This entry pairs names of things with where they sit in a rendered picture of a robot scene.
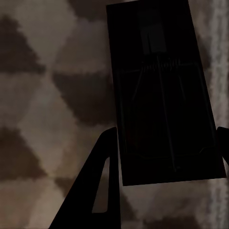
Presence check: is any mousetrap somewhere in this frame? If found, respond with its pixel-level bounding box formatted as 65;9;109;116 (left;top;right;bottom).
106;0;227;186

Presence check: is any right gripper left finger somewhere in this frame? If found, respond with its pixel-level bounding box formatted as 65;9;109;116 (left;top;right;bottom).
49;127;121;229

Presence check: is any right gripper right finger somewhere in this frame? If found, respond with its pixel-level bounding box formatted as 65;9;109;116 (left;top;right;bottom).
217;127;229;165

